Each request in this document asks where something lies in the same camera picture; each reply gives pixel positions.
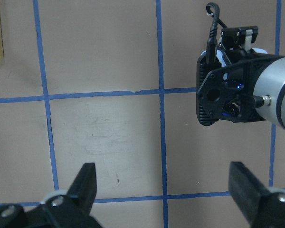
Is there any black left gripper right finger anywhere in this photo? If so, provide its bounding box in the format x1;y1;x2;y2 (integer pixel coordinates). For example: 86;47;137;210
228;161;271;226

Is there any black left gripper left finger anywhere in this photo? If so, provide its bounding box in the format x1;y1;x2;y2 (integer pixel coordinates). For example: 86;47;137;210
66;162;97;215

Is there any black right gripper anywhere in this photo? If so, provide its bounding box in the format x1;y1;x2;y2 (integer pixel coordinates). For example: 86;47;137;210
196;26;285;126

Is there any light blue plastic cup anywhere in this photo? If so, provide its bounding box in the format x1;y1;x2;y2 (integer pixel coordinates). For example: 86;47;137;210
197;48;271;90

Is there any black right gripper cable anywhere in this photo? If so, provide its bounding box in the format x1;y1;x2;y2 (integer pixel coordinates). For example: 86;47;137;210
205;2;228;64

